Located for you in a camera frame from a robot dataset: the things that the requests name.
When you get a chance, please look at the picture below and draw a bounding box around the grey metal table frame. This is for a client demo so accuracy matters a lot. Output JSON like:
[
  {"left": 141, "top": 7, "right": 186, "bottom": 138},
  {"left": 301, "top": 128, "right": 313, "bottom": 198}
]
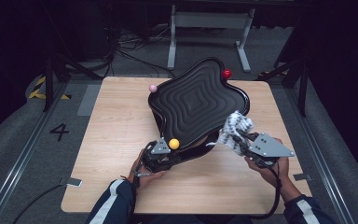
[{"left": 168, "top": 4, "right": 256, "bottom": 73}]

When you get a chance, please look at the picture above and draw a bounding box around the grey tape piece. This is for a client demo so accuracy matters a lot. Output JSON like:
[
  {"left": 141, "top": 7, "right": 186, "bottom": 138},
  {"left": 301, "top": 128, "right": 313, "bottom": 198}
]
[
  {"left": 59, "top": 176, "right": 84, "bottom": 189},
  {"left": 293, "top": 173, "right": 312, "bottom": 182}
]

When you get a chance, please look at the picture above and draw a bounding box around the hand-held gripper cable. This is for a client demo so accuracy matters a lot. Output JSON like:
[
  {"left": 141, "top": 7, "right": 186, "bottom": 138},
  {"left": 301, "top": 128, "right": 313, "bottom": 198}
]
[
  {"left": 130, "top": 174, "right": 142, "bottom": 222},
  {"left": 251, "top": 161, "right": 282, "bottom": 220}
]

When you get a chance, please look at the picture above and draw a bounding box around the black tripod stand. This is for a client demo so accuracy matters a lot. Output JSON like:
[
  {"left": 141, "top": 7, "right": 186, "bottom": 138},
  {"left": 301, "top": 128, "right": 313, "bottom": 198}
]
[{"left": 41, "top": 52, "right": 104, "bottom": 113}]

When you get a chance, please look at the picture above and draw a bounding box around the right hand-held gripper cable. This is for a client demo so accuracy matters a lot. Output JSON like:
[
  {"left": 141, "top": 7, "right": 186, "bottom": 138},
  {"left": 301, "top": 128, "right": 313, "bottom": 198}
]
[{"left": 251, "top": 161, "right": 282, "bottom": 220}]

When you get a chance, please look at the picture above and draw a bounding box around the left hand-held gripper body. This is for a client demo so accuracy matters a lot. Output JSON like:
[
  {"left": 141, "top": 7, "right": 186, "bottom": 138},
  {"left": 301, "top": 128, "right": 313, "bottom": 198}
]
[{"left": 141, "top": 136, "right": 182, "bottom": 174}]

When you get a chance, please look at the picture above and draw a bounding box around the left hand-held gripper cable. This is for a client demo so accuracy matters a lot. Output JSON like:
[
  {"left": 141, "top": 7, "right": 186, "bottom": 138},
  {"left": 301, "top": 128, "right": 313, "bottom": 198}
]
[{"left": 130, "top": 174, "right": 142, "bottom": 222}]

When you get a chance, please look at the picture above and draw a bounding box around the person's right hand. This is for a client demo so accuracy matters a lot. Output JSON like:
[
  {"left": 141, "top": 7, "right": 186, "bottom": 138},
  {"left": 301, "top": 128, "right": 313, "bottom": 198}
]
[{"left": 244, "top": 156, "right": 291, "bottom": 189}]

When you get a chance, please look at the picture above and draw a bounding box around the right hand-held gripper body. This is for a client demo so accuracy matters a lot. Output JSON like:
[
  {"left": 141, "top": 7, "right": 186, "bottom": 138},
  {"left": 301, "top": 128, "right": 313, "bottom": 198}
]
[{"left": 244, "top": 132, "right": 296, "bottom": 171}]

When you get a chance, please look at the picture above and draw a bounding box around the white patterned cloth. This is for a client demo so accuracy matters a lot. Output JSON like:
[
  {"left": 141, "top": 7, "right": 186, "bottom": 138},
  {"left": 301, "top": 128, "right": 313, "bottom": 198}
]
[{"left": 206, "top": 109, "right": 255, "bottom": 157}]

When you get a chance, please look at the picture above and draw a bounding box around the black wavy tray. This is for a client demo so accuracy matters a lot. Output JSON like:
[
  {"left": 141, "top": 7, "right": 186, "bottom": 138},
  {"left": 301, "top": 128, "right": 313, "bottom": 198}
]
[{"left": 147, "top": 56, "right": 251, "bottom": 166}]

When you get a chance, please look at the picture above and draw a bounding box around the black metal stand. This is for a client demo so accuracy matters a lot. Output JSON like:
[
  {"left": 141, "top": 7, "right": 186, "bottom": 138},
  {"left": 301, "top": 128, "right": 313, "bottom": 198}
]
[{"left": 259, "top": 59, "right": 311, "bottom": 118}]

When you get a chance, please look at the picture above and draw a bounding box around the yellow black floor tape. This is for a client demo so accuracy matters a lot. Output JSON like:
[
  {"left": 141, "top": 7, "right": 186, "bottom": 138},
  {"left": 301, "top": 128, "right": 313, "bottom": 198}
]
[{"left": 28, "top": 76, "right": 73, "bottom": 101}]

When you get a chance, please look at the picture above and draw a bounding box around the person's left hand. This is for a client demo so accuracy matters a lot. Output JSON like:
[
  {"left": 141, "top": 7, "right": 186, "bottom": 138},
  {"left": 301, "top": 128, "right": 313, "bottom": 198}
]
[{"left": 128, "top": 148, "right": 168, "bottom": 190}]

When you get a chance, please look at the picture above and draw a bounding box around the metal floor rail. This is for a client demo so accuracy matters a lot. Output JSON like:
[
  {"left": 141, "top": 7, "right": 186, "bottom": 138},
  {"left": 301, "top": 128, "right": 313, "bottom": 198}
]
[
  {"left": 282, "top": 87, "right": 357, "bottom": 224},
  {"left": 0, "top": 81, "right": 70, "bottom": 224}
]

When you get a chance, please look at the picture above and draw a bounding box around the bundle of black floor cables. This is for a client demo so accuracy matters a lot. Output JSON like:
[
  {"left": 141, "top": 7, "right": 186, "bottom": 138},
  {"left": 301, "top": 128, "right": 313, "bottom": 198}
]
[{"left": 105, "top": 27, "right": 176, "bottom": 78}]

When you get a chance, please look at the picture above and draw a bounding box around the black floor cable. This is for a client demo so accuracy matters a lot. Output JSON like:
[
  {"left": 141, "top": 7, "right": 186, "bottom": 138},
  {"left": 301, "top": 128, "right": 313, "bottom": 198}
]
[{"left": 12, "top": 184, "right": 66, "bottom": 224}]

